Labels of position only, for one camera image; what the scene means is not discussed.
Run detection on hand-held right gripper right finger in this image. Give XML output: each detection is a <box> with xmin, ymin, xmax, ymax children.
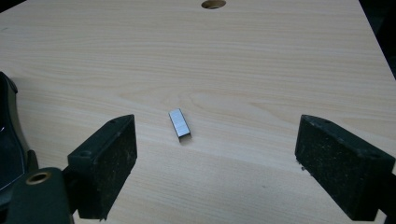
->
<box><xmin>294</xmin><ymin>114</ymin><xmax>396</xmax><ymax>222</ymax></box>

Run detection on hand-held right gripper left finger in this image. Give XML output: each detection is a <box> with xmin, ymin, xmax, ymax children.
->
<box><xmin>64</xmin><ymin>114</ymin><xmax>138</xmax><ymax>221</ymax></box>

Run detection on silver staple strip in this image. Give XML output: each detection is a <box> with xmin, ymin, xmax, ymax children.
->
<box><xmin>168</xmin><ymin>107</ymin><xmax>192</xmax><ymax>144</ymax></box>

